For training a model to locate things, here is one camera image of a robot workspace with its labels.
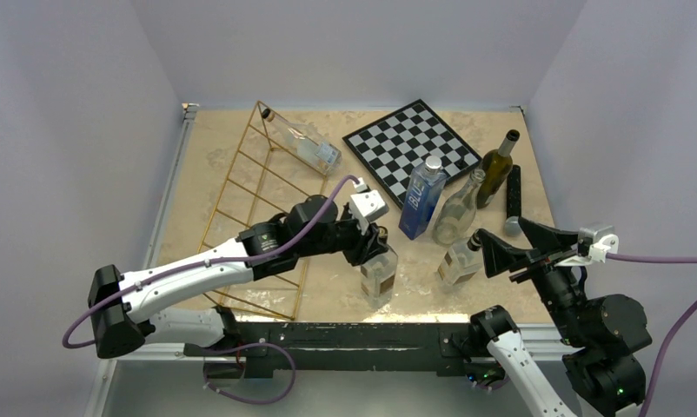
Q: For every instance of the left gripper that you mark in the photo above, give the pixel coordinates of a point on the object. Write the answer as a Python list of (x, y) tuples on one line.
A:
[(363, 246)]

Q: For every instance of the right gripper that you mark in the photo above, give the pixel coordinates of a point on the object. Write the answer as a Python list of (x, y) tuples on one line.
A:
[(552, 243)]

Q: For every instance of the clear bottle gold black label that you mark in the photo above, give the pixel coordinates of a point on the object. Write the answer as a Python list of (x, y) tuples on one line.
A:
[(378, 278)]

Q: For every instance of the clear round glass bottle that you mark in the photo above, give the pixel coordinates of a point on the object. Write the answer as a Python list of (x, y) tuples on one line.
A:
[(458, 211)]

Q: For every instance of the dark green wine bottle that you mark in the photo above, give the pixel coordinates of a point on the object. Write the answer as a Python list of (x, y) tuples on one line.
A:
[(496, 164)]

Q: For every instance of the blue square Blu bottle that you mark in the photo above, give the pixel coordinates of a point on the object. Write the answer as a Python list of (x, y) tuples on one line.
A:
[(423, 192)]

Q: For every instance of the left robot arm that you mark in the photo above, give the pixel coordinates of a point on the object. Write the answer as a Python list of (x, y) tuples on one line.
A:
[(137, 308)]

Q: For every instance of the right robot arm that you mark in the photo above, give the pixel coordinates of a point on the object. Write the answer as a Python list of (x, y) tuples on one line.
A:
[(604, 332)]

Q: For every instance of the clear bottle white label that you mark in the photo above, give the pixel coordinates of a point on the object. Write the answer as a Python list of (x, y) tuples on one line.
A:
[(308, 144)]

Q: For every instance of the grey round cap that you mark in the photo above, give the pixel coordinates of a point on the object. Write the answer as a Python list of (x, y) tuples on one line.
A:
[(512, 226)]

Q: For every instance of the black flat remote bar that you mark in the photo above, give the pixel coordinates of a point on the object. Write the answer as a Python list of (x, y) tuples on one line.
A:
[(513, 192)]

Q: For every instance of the black white chessboard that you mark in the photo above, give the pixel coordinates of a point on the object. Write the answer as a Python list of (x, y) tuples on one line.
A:
[(392, 146)]

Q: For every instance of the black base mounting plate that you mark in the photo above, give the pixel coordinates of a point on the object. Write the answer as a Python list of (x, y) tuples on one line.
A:
[(445, 349)]

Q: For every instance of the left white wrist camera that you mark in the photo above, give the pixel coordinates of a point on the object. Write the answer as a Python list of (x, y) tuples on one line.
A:
[(366, 205)]

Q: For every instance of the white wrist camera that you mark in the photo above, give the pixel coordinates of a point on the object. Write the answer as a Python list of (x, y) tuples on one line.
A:
[(366, 205), (594, 242)]

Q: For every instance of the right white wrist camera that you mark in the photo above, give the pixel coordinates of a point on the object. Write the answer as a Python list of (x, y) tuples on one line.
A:
[(594, 242)]

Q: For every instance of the gold wire wine rack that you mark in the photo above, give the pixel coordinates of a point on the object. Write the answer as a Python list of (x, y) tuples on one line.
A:
[(265, 179)]

